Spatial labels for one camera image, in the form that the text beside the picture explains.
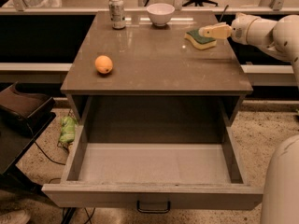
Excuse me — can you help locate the white bowl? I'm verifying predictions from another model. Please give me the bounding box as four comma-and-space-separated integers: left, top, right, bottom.
147, 3, 175, 26

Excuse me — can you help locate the green crumpled bag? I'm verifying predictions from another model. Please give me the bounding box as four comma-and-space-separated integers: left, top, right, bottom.
59, 116, 77, 144

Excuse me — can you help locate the grey cabinet with open drawer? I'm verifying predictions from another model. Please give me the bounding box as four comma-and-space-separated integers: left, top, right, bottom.
44, 11, 263, 210

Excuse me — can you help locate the green and yellow sponge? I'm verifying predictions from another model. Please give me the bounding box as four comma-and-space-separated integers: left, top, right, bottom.
184, 29, 217, 50

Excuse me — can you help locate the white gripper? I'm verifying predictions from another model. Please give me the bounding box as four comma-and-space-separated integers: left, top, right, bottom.
199, 12, 259, 45

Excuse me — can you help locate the white shoe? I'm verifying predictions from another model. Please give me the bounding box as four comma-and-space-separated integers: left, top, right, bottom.
0, 210, 30, 224

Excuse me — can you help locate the silver soda can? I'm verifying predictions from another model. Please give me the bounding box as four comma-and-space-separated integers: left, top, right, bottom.
108, 0, 126, 30

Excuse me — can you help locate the dark side table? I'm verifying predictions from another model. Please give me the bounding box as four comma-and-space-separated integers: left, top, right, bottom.
0, 83, 55, 196

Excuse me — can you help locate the black floor cable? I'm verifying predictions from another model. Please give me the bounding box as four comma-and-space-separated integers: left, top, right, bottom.
27, 121, 96, 224

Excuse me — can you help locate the black drawer handle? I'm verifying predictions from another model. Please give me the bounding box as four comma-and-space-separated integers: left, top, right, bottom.
136, 201, 171, 214

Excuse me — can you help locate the orange fruit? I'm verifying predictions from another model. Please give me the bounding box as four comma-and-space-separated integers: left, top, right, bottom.
94, 55, 113, 74

